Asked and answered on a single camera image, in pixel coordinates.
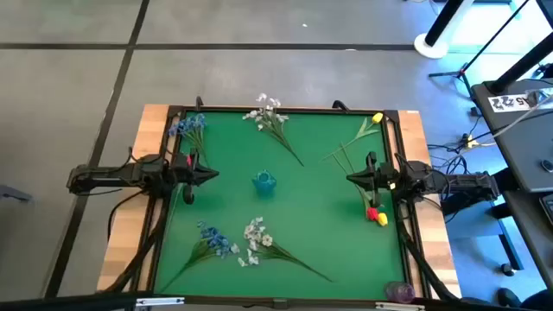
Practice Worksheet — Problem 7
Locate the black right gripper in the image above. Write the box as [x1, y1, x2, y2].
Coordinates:
[346, 150, 405, 208]

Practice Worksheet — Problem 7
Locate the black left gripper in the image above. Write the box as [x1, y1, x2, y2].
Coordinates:
[170, 149, 219, 206]

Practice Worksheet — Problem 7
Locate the yellow artificial tulip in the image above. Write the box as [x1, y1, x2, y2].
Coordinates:
[340, 141, 389, 227]
[321, 111, 385, 162]

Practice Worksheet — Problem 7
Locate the blue artificial flower bunch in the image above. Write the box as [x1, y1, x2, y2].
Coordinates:
[168, 112, 211, 168]
[159, 219, 241, 294]

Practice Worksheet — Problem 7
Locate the white artificial flower bunch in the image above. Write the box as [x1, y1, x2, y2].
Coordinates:
[241, 92, 305, 168]
[236, 215, 334, 284]

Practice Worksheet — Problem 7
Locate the teal glass vase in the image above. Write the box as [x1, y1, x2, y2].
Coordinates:
[251, 169, 277, 196]

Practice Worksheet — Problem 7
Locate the green table mat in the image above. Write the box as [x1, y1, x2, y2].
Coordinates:
[153, 111, 407, 300]

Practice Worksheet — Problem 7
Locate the purple flower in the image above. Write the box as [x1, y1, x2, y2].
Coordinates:
[384, 281, 416, 304]

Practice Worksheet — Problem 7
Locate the thin black tripod stand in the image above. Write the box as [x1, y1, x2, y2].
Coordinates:
[428, 0, 531, 98]

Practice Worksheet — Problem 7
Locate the white printed paper tag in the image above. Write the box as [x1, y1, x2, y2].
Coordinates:
[487, 93, 531, 114]

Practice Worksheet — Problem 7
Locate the black desk foot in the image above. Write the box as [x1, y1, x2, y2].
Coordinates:
[442, 192, 526, 271]

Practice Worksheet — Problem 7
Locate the dark grey side desk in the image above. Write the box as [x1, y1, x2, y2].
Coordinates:
[503, 189, 553, 299]

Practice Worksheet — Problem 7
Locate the black keyboard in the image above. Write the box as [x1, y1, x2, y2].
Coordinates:
[539, 193, 553, 226]

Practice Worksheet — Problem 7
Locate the grey chair leg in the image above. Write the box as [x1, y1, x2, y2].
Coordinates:
[0, 184, 34, 204]

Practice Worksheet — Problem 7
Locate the thick black diagonal bar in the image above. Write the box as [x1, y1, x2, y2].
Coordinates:
[490, 32, 553, 94]

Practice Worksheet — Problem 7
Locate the black table frame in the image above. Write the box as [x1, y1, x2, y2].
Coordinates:
[144, 105, 418, 308]

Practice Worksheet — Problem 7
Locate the black floor cable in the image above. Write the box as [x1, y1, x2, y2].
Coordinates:
[427, 124, 498, 174]

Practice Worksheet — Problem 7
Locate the black left arm cable bundle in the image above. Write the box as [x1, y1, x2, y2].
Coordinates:
[97, 189, 174, 295]

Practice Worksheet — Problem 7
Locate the aluminium bracket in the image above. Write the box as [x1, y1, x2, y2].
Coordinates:
[374, 301, 427, 311]
[135, 296, 186, 308]

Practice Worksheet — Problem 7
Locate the white cable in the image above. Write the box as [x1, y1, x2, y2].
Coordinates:
[492, 92, 553, 140]

